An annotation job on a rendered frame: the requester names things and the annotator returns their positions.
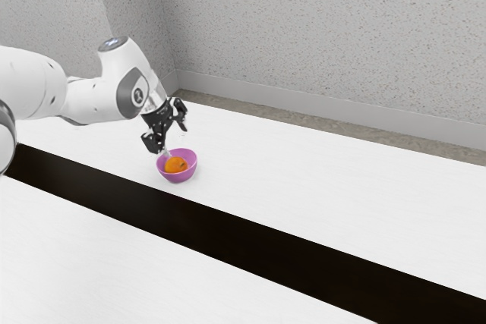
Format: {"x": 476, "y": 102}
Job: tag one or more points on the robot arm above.
{"x": 45, "y": 89}

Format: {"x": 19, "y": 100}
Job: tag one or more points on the orange fruit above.
{"x": 176, "y": 164}

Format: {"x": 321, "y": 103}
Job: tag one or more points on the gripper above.
{"x": 158, "y": 118}

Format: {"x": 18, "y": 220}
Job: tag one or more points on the pink bowl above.
{"x": 178, "y": 175}

